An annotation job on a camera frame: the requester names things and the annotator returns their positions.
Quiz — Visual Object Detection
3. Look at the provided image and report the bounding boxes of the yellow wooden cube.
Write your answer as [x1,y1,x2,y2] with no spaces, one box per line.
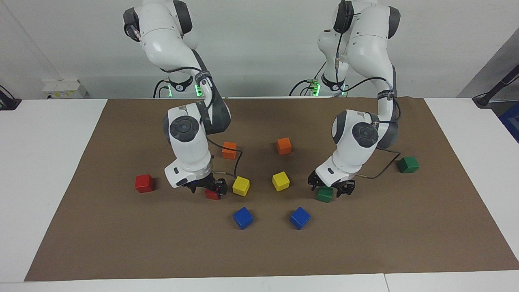
[272,171,291,192]
[232,176,251,198]

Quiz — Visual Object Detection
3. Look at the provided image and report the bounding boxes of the blue wooden cube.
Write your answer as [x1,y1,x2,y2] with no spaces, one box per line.
[233,207,254,230]
[289,207,311,230]

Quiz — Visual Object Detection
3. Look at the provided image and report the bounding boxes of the brown table mat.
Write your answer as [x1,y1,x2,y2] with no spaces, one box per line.
[24,97,519,281]

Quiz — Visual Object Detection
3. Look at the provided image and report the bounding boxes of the black pole stand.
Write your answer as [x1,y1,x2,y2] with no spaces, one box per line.
[472,64,519,108]

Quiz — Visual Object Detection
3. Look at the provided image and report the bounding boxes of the blue box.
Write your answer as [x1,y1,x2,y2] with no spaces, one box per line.
[500,101,519,143]

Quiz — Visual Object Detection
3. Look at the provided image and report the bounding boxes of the black stand base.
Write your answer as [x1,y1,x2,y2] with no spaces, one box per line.
[0,85,21,111]

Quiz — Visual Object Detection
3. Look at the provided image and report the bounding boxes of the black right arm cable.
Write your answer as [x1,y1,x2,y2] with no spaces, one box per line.
[160,65,244,177]

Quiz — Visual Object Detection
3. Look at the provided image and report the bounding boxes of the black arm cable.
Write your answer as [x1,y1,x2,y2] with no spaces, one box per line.
[160,65,244,177]
[335,12,402,180]

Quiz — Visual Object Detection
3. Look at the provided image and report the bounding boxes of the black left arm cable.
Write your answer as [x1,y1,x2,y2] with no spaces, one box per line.
[335,12,402,180]

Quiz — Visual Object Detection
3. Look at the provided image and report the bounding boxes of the black base cable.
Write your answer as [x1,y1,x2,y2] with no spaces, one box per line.
[289,79,313,97]
[153,79,171,99]

